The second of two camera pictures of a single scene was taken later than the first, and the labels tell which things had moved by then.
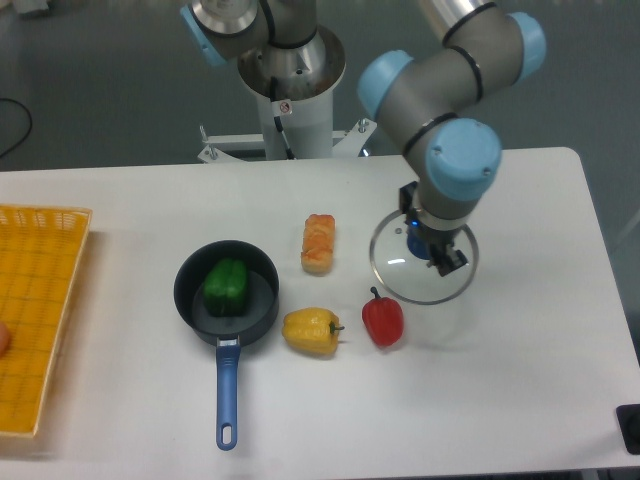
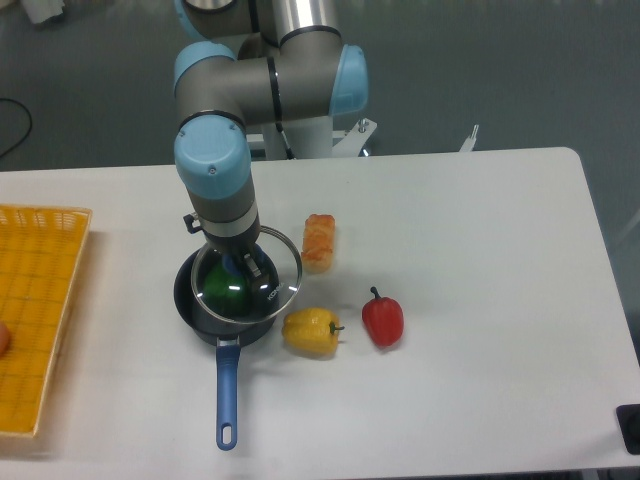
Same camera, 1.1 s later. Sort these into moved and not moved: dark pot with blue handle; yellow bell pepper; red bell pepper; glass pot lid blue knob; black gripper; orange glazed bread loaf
Moved: glass pot lid blue knob; black gripper
Not moved: dark pot with blue handle; yellow bell pepper; red bell pepper; orange glazed bread loaf
